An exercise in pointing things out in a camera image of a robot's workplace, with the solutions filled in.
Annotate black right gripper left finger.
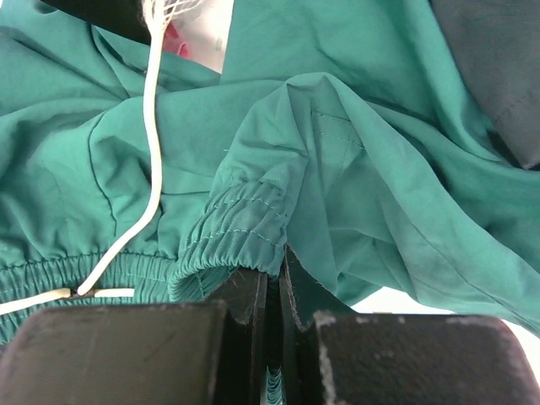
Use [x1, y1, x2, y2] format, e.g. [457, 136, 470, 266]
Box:
[208, 267, 267, 404]

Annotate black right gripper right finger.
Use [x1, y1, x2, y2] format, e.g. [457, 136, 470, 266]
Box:
[278, 245, 354, 404]

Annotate white plastic laundry basket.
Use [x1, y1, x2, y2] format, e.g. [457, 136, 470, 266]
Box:
[173, 0, 234, 73]

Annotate coral pink garment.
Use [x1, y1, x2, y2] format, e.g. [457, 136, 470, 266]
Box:
[163, 23, 190, 59]

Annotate teal green shorts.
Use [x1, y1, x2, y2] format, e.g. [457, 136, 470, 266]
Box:
[0, 0, 540, 405]

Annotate dark navy garment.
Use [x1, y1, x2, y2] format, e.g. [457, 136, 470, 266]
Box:
[430, 1, 539, 170]

